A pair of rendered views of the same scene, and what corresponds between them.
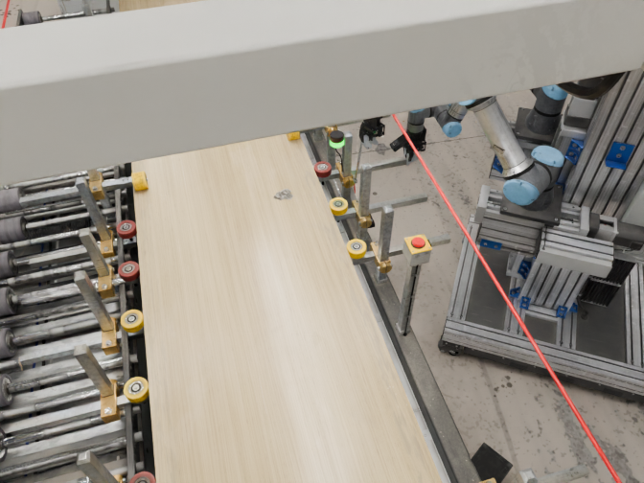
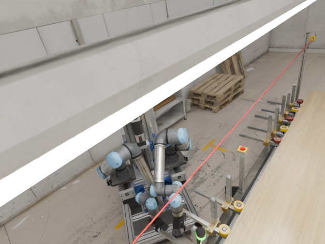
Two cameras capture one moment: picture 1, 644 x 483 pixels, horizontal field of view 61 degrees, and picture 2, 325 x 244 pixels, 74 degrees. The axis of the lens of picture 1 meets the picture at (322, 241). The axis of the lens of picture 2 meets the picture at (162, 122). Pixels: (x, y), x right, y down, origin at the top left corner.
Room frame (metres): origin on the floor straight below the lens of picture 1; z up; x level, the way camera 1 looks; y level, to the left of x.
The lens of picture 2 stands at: (2.39, 0.58, 2.42)
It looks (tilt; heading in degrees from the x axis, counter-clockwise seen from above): 30 degrees down; 240
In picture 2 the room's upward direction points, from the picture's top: 11 degrees counter-clockwise
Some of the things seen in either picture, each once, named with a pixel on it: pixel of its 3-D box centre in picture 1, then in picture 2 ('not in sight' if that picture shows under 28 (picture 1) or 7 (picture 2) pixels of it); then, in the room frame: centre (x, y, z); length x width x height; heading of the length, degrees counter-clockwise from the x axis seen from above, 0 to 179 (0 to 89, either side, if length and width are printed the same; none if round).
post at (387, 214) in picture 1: (383, 249); (228, 196); (1.42, -0.25, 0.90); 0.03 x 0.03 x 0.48; 15
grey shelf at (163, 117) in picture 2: not in sight; (159, 93); (0.37, -2.86, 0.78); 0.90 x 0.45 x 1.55; 10
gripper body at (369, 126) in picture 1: (372, 123); (179, 217); (1.94, -0.23, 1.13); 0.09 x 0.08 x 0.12; 35
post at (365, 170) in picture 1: (363, 207); (214, 219); (1.67, -0.18, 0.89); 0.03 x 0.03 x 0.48; 15
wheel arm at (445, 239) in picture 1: (401, 249); (216, 200); (1.49, -0.33, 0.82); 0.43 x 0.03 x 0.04; 105
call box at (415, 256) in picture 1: (416, 250); (242, 152); (1.17, -0.31, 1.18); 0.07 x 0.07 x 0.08; 15
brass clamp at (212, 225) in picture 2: (361, 214); (213, 226); (1.69, -0.18, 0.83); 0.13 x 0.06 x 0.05; 15
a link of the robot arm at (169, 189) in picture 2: not in sight; (174, 190); (1.89, -0.31, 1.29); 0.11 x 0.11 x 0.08; 47
